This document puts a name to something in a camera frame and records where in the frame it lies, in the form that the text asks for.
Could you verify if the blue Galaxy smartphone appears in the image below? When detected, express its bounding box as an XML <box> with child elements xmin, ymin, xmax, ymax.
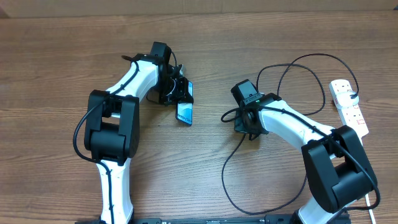
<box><xmin>176</xmin><ymin>81</ymin><xmax>194</xmax><ymax>126</ymax></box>

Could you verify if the black USB charger cable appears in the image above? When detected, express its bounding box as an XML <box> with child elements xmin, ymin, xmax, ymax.
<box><xmin>221</xmin><ymin>53</ymin><xmax>360</xmax><ymax>216</ymax></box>

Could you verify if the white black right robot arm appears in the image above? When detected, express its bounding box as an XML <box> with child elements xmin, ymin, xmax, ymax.
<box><xmin>231</xmin><ymin>80</ymin><xmax>381</xmax><ymax>223</ymax></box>

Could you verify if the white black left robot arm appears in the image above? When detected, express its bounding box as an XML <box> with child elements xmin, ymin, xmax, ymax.
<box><xmin>72</xmin><ymin>42</ymin><xmax>194</xmax><ymax>223</ymax></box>

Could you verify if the white charger plug adapter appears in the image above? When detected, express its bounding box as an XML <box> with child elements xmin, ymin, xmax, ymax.
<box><xmin>335</xmin><ymin>91</ymin><xmax>359</xmax><ymax>109</ymax></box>

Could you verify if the white power strip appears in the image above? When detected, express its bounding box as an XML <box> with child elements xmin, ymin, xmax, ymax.
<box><xmin>329</xmin><ymin>79</ymin><xmax>369</xmax><ymax>141</ymax></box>

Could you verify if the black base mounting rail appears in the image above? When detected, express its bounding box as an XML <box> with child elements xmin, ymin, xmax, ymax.
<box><xmin>74</xmin><ymin>213</ymin><xmax>352</xmax><ymax>224</ymax></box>

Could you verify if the white power strip cord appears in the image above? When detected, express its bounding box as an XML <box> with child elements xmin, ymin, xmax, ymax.
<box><xmin>364</xmin><ymin>192</ymin><xmax>377</xmax><ymax>224</ymax></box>

